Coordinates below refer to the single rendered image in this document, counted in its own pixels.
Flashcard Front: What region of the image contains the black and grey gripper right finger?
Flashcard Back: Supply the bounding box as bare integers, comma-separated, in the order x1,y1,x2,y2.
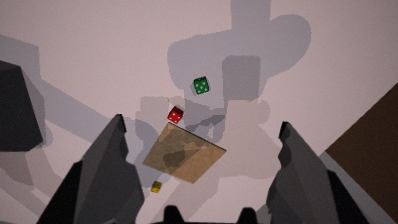
266,121,370,224

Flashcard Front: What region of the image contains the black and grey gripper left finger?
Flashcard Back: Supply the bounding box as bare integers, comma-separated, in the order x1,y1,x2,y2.
36,114,145,224

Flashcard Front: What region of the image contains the dark red die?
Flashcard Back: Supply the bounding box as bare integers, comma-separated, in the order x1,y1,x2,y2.
167,106,184,124

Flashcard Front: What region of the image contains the tan mat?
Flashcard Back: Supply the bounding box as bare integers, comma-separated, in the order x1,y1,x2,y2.
143,122,226,184

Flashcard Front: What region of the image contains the yellow die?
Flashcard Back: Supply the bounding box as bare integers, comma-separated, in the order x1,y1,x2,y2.
151,181,162,193

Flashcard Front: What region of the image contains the green die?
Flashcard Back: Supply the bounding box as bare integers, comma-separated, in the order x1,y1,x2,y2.
193,76,209,95

